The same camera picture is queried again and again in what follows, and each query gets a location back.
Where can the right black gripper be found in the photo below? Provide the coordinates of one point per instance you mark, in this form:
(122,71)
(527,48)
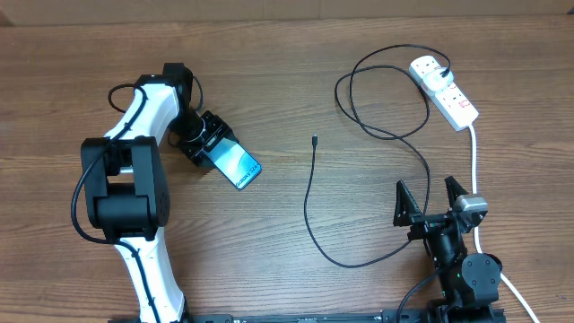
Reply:
(425,223)

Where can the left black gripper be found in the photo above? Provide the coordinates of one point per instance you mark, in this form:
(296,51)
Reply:
(215,126)

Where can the Galaxy smartphone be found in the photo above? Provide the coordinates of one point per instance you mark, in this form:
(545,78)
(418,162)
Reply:
(234,162)

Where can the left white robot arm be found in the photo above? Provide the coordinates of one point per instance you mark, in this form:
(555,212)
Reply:
(122,197)

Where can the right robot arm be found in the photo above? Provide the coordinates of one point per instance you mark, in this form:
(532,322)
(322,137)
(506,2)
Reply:
(469,282)

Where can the white charger plug adapter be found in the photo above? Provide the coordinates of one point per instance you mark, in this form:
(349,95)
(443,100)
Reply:
(438,79)

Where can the white power strip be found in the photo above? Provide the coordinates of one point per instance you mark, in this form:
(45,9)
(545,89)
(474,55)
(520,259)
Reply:
(451,102)

